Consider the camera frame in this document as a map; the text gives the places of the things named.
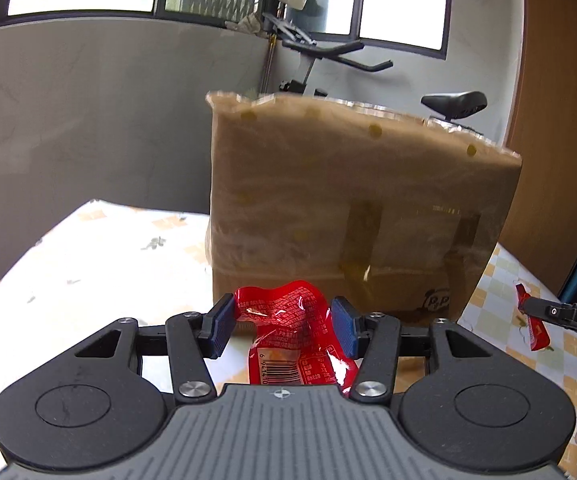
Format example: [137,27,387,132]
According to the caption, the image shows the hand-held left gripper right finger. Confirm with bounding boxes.
[331,296,494,403]

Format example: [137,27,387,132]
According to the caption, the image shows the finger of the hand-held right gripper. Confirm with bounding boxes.
[517,297,577,339]

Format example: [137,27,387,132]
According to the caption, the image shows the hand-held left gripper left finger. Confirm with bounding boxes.
[73,292,234,403]

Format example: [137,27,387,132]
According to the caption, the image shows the small red stick packet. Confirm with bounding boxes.
[515,283,553,353]

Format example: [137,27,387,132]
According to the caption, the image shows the yellow snack packet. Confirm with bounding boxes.
[233,280,362,396]

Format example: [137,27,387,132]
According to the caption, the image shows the plastic-wrapped cardboard box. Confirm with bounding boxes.
[204,91,523,323]

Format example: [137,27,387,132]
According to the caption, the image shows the black exercise bike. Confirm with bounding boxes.
[262,12,488,123]

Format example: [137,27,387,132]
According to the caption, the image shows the brass pole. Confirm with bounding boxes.
[263,34,277,96]

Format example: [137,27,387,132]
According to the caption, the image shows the beige cloth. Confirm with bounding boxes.
[225,11,265,37]

